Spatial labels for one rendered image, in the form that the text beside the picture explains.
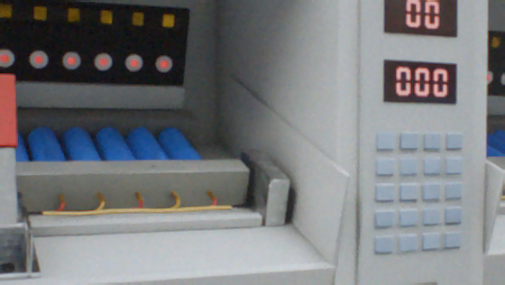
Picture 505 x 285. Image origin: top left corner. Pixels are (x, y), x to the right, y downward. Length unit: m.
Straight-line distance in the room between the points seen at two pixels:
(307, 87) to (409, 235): 0.10
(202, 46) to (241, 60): 0.06
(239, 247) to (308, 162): 0.06
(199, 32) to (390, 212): 0.24
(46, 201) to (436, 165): 0.21
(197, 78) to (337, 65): 0.20
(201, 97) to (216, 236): 0.18
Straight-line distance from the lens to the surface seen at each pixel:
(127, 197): 0.44
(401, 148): 0.42
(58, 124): 0.52
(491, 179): 0.45
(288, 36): 0.47
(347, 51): 0.41
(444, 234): 0.44
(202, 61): 0.59
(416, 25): 0.43
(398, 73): 0.42
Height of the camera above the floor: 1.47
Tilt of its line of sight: 3 degrees down
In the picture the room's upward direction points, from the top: straight up
